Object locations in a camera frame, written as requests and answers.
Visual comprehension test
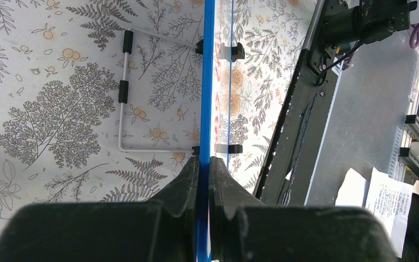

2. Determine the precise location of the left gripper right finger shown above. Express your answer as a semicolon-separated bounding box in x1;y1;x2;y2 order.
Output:
208;157;397;261

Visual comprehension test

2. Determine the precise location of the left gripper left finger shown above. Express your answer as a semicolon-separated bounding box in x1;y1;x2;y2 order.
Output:
0;157;199;261

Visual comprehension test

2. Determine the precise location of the blue framed whiteboard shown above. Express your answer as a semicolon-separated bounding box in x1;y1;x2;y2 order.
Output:
117;0;247;262

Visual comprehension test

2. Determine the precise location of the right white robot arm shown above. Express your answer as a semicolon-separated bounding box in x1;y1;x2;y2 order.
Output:
319;1;419;47

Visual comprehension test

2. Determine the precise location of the white paper sheet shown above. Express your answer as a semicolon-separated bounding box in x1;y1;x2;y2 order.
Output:
335;168;414;258

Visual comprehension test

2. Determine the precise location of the floral table mat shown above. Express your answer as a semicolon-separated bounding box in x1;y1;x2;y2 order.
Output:
0;1;317;236

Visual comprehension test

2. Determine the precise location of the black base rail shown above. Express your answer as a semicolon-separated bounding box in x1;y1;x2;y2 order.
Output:
254;1;349;206

